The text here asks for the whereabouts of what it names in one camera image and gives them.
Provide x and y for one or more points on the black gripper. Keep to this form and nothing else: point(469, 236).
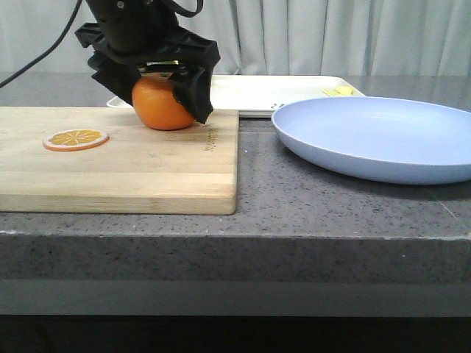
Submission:
point(133, 37)

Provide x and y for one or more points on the orange fruit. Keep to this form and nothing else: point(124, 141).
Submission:
point(156, 106)

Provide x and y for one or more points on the light blue plate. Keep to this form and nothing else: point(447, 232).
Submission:
point(381, 139)

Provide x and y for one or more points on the cream white tray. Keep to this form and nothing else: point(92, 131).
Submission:
point(259, 96)

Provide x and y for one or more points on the wooden cutting board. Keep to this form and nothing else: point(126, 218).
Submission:
point(138, 170)

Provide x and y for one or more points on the orange slice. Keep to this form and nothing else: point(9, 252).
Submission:
point(75, 140)

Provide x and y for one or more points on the grey curtain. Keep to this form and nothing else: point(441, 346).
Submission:
point(334, 38)

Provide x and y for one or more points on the yellow-green peeled fruit pieces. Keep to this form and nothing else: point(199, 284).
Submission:
point(339, 91)

